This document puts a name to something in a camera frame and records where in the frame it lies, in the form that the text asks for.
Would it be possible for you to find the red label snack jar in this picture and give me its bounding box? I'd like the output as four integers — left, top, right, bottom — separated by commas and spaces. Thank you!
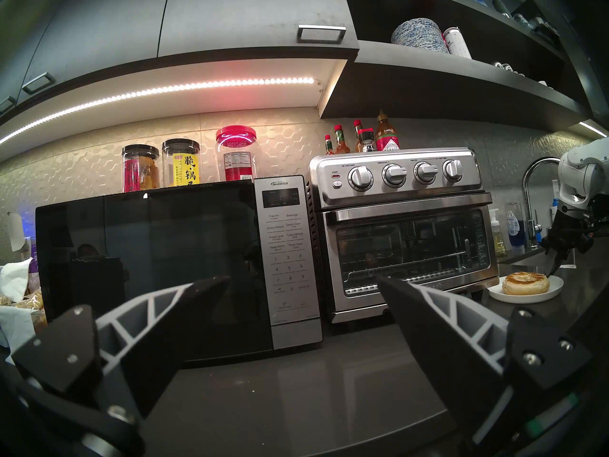
121, 144, 161, 193

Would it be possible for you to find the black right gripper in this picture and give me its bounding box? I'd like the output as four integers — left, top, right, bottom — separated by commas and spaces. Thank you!
541, 205, 609, 277

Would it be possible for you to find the glass oven door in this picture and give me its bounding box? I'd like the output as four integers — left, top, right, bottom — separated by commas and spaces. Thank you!
324, 193, 498, 314

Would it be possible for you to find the large Tabasco bottle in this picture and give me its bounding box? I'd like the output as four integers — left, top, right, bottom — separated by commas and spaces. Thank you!
375, 109, 400, 151

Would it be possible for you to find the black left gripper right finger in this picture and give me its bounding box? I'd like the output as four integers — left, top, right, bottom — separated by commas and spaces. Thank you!
376, 276, 593, 451

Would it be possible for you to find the blue dish soap bottle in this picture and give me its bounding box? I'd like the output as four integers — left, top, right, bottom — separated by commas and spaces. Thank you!
505, 201, 526, 252

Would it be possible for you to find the wire oven rack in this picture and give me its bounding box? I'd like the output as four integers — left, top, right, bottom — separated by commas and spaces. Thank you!
343, 251, 467, 283

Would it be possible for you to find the silver toaster oven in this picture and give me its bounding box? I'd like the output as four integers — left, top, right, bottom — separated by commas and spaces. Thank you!
308, 148, 500, 324

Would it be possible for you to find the white cylindrical canister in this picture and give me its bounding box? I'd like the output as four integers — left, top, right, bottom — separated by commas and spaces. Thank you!
442, 27, 472, 59

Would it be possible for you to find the large white paper sheet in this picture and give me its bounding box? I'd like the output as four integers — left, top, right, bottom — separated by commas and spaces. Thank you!
0, 306, 36, 361

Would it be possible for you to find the bagged bread loaf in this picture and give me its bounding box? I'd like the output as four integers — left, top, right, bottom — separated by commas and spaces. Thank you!
0, 289, 48, 333

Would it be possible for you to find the black microwave oven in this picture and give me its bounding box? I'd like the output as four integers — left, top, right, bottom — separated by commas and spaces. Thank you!
34, 175, 324, 366

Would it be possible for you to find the dark wall shelf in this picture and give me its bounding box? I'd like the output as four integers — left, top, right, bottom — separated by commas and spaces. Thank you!
319, 0, 609, 133

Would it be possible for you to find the medium orange Tabasco bottle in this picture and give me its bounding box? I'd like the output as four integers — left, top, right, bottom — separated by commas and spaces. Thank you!
333, 124, 351, 155

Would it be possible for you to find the blue patterned bowl stack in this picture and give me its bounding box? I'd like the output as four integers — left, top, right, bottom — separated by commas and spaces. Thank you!
391, 18, 450, 53

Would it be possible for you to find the red lid plastic jar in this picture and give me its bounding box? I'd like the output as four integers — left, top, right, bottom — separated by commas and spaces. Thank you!
216, 125, 257, 182

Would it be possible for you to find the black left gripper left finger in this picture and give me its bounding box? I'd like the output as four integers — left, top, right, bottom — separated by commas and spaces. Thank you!
12, 276, 231, 417

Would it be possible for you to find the yellow hand soap dispenser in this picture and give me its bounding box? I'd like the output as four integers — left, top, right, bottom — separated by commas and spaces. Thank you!
489, 209, 508, 258

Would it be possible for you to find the chrome gooseneck faucet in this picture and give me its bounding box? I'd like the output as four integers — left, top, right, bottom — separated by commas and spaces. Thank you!
522, 157, 562, 247

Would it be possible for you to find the yellow label snack jar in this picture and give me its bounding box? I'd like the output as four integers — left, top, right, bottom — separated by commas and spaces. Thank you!
162, 138, 201, 188

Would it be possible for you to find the toasted bagel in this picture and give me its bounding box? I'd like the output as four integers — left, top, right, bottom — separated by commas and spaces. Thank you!
502, 272, 550, 296

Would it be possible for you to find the white tissue paper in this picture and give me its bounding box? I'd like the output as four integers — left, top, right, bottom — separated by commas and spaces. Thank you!
0, 258, 34, 304

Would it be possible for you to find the dark upper cabinet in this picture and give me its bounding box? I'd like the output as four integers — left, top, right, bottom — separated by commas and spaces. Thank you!
0, 0, 360, 128

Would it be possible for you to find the white round plate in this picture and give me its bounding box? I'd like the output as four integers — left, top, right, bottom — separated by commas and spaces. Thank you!
488, 274, 564, 304

